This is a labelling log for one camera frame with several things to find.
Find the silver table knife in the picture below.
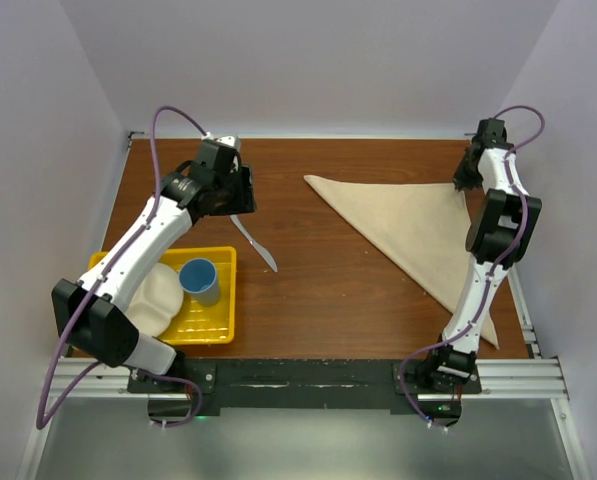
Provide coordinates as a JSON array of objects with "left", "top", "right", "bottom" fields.
[{"left": 230, "top": 215, "right": 279, "bottom": 273}]

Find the beige cloth napkin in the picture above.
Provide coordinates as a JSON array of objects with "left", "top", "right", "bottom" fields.
[{"left": 303, "top": 174, "right": 501, "bottom": 350}]

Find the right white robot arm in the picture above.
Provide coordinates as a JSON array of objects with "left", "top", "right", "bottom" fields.
[{"left": 397, "top": 116, "right": 542, "bottom": 396}]

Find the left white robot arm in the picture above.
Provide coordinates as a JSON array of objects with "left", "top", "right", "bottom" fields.
[{"left": 51, "top": 136, "right": 256, "bottom": 392}]

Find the blue plastic cup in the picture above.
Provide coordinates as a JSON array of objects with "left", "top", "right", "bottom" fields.
[{"left": 178, "top": 258, "right": 221, "bottom": 307}]

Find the white divided plate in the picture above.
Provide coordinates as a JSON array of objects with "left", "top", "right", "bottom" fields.
[{"left": 125, "top": 263, "right": 184, "bottom": 337}]

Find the yellow plastic tray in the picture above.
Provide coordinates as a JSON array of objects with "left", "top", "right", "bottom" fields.
[{"left": 86, "top": 245, "right": 238, "bottom": 347}]

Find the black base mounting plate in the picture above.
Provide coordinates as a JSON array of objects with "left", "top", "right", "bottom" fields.
[{"left": 127, "top": 358, "right": 482, "bottom": 426}]

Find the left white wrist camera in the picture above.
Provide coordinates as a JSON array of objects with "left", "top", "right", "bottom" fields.
[{"left": 202, "top": 132, "right": 242, "bottom": 151}]

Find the aluminium table frame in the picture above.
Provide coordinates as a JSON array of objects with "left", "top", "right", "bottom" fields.
[{"left": 20, "top": 138, "right": 587, "bottom": 479}]

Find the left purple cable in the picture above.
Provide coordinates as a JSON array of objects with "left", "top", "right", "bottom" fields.
[{"left": 35, "top": 104, "right": 214, "bottom": 431}]

